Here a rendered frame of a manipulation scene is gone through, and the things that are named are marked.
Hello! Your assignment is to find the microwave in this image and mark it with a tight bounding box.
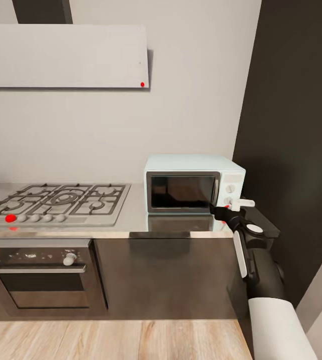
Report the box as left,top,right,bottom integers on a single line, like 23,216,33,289
144,154,245,213

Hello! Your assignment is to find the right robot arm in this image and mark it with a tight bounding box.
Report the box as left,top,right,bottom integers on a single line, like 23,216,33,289
209,198,318,360

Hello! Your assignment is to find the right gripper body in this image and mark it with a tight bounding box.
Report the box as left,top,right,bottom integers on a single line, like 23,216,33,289
214,206,246,225

